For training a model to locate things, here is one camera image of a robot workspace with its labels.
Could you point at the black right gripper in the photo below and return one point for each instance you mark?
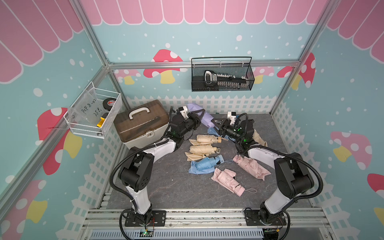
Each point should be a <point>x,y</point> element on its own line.
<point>224,128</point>

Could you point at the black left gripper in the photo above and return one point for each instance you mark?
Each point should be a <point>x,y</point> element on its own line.
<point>196,119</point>

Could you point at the small blue sleeved umbrella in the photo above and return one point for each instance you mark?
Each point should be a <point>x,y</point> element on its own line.
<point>212,131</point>

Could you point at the purple sleeved umbrella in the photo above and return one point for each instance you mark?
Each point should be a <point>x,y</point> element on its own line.
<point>207,119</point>

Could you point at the beige sleeved umbrella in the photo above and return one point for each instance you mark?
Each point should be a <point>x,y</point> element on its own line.
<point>206,140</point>

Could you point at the light blue sleeved umbrella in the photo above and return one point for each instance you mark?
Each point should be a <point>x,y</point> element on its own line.
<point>207,165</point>

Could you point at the pink umbrella sleeve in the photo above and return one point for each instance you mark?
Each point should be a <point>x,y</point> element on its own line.
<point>252,167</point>

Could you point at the pink sleeved umbrella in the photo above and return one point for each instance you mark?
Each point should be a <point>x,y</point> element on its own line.
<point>227,179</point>

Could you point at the beige umbrella sleeve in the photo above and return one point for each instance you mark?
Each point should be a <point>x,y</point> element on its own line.
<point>257,138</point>

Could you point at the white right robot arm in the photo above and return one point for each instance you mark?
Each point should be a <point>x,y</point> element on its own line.
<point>296,179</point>

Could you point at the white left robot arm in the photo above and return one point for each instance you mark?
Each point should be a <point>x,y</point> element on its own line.
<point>132,175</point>

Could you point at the socket set in basket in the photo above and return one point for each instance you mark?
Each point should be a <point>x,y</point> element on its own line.
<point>216,81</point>

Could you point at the brown and cream toolbox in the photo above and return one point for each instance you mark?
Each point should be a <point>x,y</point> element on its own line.
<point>142,125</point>

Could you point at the black tape roll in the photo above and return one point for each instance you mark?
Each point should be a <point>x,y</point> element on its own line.
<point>109,103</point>

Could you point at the yellow tool in bin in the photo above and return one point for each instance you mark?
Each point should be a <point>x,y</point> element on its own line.
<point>102,120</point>

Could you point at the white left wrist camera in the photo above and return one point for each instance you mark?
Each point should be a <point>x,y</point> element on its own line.
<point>184,112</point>

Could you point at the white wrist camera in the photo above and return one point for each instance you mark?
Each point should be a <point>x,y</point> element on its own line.
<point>232,116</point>
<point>184,112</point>

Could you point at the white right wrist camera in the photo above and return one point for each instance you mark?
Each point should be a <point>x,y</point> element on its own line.
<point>232,116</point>

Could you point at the black wire mesh basket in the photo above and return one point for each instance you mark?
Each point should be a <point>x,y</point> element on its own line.
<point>237,66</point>

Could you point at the clear plastic wall bin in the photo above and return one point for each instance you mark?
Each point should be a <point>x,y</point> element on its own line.
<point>84,114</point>

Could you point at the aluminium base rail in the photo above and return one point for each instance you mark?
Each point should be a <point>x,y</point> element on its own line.
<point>209,224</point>

